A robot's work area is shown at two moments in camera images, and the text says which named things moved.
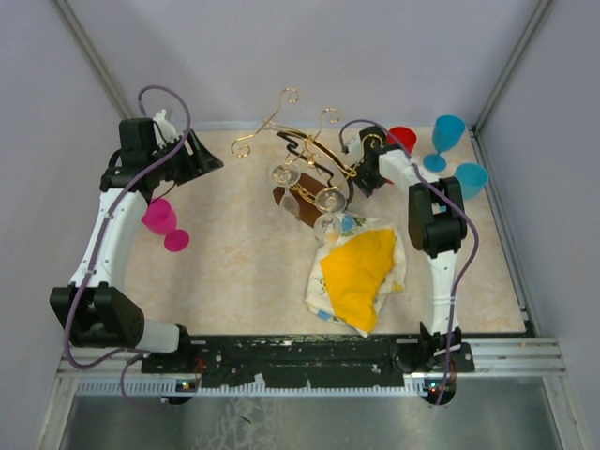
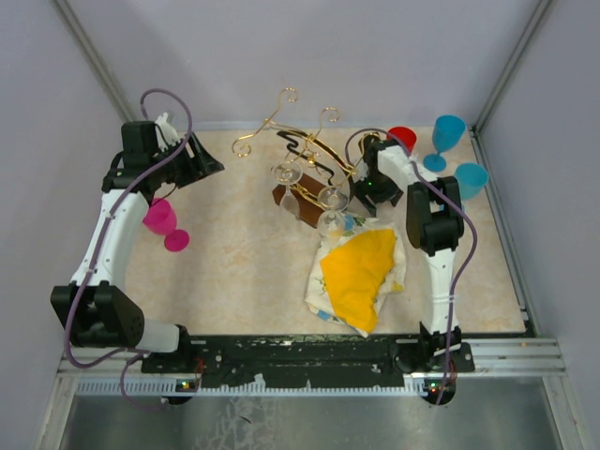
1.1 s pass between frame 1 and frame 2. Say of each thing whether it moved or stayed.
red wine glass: stayed
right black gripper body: moved
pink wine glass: stayed
